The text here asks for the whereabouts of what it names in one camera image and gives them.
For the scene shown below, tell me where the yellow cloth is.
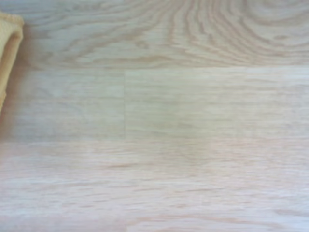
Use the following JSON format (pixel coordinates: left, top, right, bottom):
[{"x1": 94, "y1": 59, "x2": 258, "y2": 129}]
[{"x1": 0, "y1": 11, "x2": 25, "y2": 117}]

